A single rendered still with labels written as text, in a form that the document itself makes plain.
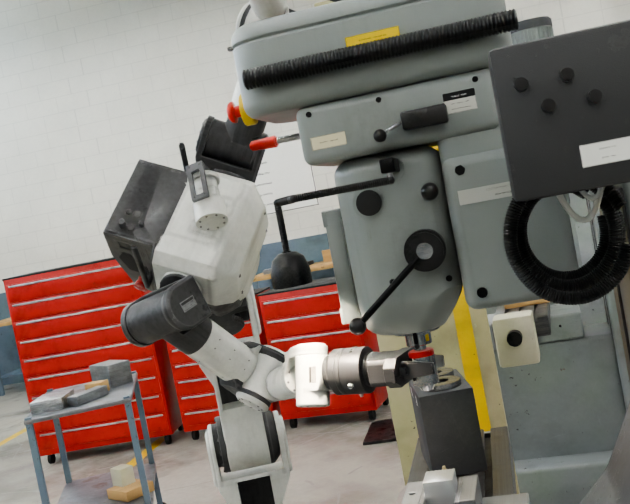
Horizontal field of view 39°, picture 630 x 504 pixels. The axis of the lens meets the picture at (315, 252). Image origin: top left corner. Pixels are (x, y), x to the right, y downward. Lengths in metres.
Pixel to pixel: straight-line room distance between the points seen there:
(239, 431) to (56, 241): 9.78
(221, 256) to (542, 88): 0.86
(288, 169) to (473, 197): 9.40
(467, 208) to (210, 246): 0.62
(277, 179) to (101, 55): 2.72
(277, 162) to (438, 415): 9.03
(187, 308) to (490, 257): 0.65
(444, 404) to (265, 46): 0.88
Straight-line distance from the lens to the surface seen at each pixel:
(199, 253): 1.87
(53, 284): 6.94
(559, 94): 1.25
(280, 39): 1.53
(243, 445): 2.25
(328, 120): 1.51
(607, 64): 1.26
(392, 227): 1.52
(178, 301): 1.81
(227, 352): 1.90
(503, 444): 2.20
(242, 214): 1.92
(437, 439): 1.99
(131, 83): 11.50
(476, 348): 3.39
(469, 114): 1.49
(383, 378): 1.64
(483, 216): 1.49
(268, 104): 1.53
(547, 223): 1.50
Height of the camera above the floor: 1.56
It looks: 3 degrees down
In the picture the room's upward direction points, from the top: 11 degrees counter-clockwise
